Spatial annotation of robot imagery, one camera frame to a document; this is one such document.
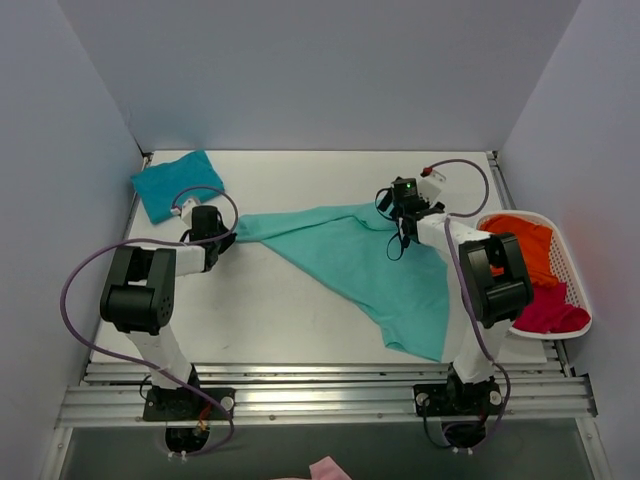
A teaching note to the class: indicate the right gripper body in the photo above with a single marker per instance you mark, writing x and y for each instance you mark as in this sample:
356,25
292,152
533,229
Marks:
396,211

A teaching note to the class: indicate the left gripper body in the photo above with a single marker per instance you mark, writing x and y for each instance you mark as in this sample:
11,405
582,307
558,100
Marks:
225,240

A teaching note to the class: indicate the mint green t-shirt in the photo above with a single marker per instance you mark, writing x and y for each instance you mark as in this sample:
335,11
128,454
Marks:
350,249

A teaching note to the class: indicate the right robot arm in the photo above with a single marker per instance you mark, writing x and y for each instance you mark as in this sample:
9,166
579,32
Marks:
490,268

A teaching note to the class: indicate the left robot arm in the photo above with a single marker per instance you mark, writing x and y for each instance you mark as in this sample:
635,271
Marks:
138,296

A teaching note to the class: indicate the folded teal t-shirt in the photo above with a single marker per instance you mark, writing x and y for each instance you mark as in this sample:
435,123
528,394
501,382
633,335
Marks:
162,186

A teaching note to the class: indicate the orange t-shirt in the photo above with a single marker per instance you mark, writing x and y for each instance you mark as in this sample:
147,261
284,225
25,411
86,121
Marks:
535,243

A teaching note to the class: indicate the white plastic laundry basket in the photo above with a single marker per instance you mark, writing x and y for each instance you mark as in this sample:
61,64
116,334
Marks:
562,267

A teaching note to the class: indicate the magenta t-shirt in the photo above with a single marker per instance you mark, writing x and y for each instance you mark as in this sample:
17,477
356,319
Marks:
549,313

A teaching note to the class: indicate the pink cloth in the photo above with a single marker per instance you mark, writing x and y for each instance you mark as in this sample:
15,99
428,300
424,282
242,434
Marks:
327,469

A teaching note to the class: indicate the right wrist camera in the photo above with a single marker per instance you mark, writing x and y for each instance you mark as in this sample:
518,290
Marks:
430,184

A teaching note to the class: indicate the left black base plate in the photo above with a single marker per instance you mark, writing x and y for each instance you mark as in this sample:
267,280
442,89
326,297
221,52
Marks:
163,405

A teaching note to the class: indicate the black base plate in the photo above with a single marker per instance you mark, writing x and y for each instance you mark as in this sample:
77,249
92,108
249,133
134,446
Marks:
163,405
440,400

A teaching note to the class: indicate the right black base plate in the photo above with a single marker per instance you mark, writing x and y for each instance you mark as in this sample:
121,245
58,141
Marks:
440,400

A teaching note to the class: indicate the aluminium rail frame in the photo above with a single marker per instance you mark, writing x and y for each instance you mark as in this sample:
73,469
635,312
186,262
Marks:
298,356

